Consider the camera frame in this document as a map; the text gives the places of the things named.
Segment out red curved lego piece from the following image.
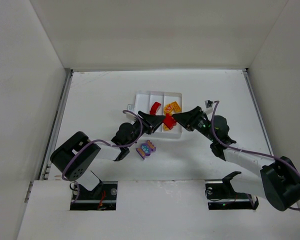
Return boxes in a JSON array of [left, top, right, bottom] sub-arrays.
[[149, 101, 162, 116]]

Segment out red lego stack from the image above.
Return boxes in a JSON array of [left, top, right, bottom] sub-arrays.
[[163, 113, 177, 130]]

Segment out yellow lego bricks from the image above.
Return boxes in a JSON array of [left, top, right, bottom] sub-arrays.
[[162, 101, 182, 132]]

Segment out yellow round printed lego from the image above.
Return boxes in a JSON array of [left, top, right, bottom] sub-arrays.
[[163, 103, 174, 115]]

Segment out purple lego stack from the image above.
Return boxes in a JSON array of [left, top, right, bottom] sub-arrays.
[[136, 140, 157, 160]]

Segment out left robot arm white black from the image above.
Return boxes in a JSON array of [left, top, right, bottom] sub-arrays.
[[50, 110, 165, 204]]

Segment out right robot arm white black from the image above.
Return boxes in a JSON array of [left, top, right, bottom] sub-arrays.
[[172, 106, 300, 212]]

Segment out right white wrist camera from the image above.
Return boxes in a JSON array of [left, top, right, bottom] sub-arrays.
[[204, 100, 214, 115]]

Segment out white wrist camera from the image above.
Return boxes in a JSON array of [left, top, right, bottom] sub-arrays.
[[125, 104, 135, 121], [204, 100, 214, 115]]

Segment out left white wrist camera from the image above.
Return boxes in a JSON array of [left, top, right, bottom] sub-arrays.
[[125, 104, 135, 121]]

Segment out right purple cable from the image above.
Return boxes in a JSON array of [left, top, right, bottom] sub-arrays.
[[210, 100, 300, 210]]

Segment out purple cable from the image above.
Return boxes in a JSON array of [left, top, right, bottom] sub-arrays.
[[210, 100, 300, 210], [61, 109, 144, 201]]

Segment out right aluminium rail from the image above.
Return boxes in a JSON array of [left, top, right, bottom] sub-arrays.
[[242, 68, 273, 155]]

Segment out aluminium rail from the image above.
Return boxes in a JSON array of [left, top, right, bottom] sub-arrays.
[[24, 68, 74, 203], [242, 68, 273, 155]]

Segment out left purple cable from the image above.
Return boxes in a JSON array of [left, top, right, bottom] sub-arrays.
[[61, 109, 144, 201]]

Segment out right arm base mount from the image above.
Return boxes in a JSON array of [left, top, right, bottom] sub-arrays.
[[204, 171, 259, 211]]

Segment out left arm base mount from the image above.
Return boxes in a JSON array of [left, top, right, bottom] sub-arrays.
[[69, 181, 118, 211]]

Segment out left aluminium rail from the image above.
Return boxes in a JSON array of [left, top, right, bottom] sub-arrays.
[[24, 68, 74, 203]]

